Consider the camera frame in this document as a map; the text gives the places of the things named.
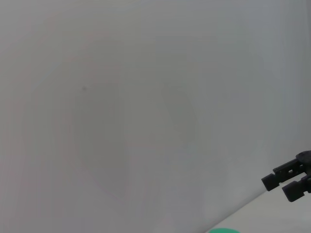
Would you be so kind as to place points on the green capped test tube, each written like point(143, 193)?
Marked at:
point(223, 231)

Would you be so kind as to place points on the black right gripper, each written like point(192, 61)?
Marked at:
point(306, 160)

